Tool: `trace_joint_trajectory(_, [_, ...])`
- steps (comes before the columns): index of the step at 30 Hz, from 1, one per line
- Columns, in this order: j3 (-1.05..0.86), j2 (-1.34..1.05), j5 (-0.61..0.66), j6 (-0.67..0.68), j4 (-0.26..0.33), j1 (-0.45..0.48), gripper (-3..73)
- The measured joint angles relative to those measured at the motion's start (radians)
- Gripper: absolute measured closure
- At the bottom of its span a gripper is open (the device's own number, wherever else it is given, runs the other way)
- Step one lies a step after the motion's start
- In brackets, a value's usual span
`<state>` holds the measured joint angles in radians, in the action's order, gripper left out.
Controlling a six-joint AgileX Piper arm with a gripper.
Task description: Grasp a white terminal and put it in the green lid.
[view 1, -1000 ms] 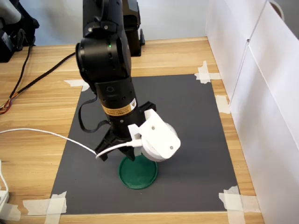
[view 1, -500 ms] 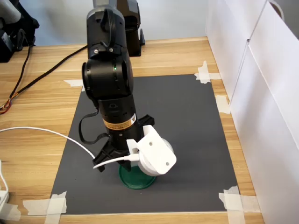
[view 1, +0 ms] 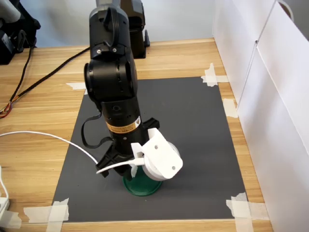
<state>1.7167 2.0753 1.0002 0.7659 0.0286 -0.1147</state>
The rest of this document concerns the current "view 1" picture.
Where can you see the black chair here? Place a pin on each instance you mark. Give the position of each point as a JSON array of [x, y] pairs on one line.
[[21, 26]]

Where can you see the dark grey mat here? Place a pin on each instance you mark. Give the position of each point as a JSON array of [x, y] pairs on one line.
[[193, 145]]

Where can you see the round green lid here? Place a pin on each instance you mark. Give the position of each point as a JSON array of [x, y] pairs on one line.
[[142, 189]]

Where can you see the white partition panel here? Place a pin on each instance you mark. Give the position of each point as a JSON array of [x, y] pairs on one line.
[[285, 120], [234, 36]]

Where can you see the white masking tape piece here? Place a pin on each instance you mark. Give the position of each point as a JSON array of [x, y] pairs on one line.
[[10, 218], [58, 226], [212, 78], [243, 224], [86, 91], [259, 209], [74, 85], [35, 213], [229, 107]]

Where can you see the white camera box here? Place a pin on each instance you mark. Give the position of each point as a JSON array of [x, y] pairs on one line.
[[159, 154]]

